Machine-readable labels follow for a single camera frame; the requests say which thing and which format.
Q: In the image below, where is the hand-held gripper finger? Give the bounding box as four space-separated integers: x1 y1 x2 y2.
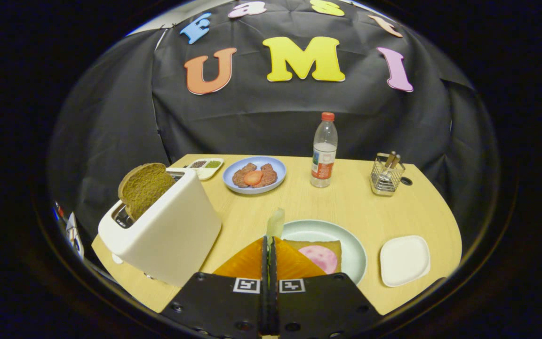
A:
270 235 384 339
160 235 271 339

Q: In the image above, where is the green lettuce leaf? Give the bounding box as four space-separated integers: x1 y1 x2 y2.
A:
266 208 285 245

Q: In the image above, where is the brown toasted bread slice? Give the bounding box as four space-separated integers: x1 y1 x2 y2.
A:
118 163 176 221

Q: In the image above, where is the pink ham slice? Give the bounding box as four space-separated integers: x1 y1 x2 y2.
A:
298 245 338 275

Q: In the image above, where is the square brown bread slice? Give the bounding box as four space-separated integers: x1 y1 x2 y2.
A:
284 240 342 274

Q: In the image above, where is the pale green round plate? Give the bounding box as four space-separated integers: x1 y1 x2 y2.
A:
278 219 367 286

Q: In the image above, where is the white toaster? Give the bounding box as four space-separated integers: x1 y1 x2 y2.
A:
98 168 222 288

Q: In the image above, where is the brown meat patty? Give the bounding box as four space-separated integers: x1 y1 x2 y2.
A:
255 163 278 188
232 163 257 188

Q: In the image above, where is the white square plate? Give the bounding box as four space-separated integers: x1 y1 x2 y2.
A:
380 235 431 288

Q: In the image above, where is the blue plate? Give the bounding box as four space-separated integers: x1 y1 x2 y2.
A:
223 156 287 195

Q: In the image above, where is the white divided seasoning tray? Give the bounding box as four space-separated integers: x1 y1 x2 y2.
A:
187 158 224 181

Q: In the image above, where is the clear bottle with red cap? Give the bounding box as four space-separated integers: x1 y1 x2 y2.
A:
311 112 338 188

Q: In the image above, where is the black backdrop cloth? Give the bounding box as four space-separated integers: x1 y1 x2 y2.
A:
48 0 500 255

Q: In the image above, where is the white printed item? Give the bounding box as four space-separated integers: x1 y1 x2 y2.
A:
65 212 85 258

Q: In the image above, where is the wire cutlery holder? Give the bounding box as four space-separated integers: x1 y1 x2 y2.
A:
370 153 406 196

